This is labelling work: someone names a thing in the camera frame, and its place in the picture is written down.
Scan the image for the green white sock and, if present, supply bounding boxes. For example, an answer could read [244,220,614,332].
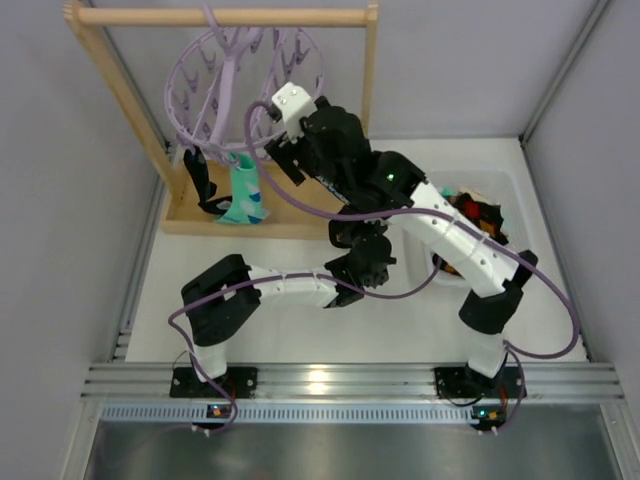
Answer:
[217,153,270,225]

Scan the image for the argyle red orange sock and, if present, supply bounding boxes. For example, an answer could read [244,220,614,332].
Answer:
[432,188,511,279]

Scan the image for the lilac round clip hanger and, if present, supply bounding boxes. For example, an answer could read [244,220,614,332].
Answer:
[164,6,325,166]

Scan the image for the black blue sport sock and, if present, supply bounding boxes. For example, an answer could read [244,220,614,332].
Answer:
[183,146,232,216]

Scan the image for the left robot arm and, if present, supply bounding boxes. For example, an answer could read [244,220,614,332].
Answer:
[181,220,396,383]

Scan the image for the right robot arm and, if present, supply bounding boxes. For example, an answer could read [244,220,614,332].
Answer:
[265,84,537,389]

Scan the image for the wooden hanger rack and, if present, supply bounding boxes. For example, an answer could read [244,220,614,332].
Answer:
[63,1,378,240]

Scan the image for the teal white sock in basket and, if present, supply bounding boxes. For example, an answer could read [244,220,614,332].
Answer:
[441,188,457,199]

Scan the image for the white plastic basket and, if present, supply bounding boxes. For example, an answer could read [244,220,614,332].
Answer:
[391,170,532,296]

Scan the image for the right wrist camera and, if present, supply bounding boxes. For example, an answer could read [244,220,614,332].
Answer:
[268,82,317,143]

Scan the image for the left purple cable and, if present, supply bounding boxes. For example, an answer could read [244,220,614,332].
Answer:
[168,254,444,436]

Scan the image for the aluminium mounting rail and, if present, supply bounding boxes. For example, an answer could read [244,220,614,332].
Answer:
[79,319,624,401]

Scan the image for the white slotted cable duct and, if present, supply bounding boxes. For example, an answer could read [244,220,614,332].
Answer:
[101,402,504,425]

